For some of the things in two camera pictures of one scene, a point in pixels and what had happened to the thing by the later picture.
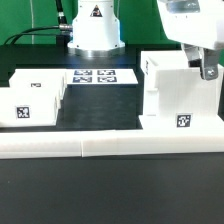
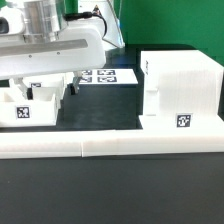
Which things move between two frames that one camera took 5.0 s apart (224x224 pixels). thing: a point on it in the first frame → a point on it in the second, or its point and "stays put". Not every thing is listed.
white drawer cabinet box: (176, 95) stays put
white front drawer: (29, 106) stays put
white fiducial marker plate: (100, 76) stays put
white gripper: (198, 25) → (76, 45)
